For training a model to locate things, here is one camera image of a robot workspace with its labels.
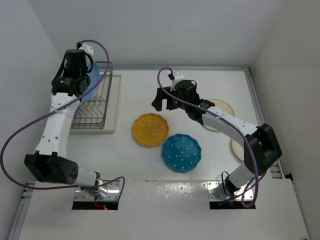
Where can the wire dish rack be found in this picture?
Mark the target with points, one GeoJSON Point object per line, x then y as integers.
{"type": "Point", "coordinates": [92, 113]}

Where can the yellow dotted plate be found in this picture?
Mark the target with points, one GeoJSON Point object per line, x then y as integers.
{"type": "Point", "coordinates": [150, 129]}

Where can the cream drip tray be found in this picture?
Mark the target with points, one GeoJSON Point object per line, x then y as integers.
{"type": "Point", "coordinates": [112, 109]}

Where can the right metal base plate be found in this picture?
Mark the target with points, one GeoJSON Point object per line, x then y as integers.
{"type": "Point", "coordinates": [216, 193]}

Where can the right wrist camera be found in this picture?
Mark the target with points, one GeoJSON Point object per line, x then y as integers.
{"type": "Point", "coordinates": [175, 77]}

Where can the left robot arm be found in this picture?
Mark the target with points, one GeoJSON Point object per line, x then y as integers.
{"type": "Point", "coordinates": [49, 163]}

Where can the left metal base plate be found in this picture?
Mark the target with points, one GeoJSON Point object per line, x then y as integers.
{"type": "Point", "coordinates": [107, 193]}

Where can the teal dotted plate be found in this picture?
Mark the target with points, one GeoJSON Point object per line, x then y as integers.
{"type": "Point", "coordinates": [181, 153]}

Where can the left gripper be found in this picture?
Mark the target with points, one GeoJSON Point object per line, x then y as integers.
{"type": "Point", "coordinates": [86, 66]}

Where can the cream green plate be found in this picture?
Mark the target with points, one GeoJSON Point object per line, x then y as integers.
{"type": "Point", "coordinates": [224, 106]}

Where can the metal base plate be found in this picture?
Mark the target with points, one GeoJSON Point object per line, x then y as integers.
{"type": "Point", "coordinates": [107, 193]}
{"type": "Point", "coordinates": [216, 193]}

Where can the light blue plate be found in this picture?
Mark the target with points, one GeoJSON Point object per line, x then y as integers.
{"type": "Point", "coordinates": [94, 77]}

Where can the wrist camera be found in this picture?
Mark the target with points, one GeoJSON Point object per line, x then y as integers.
{"type": "Point", "coordinates": [175, 77]}
{"type": "Point", "coordinates": [87, 48]}

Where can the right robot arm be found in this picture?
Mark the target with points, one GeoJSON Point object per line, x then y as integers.
{"type": "Point", "coordinates": [259, 142]}

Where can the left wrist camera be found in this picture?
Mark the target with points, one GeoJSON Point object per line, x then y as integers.
{"type": "Point", "coordinates": [87, 48]}

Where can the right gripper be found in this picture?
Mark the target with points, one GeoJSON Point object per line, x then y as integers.
{"type": "Point", "coordinates": [158, 101]}

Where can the purple plate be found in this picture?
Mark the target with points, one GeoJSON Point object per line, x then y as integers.
{"type": "Point", "coordinates": [76, 113]}

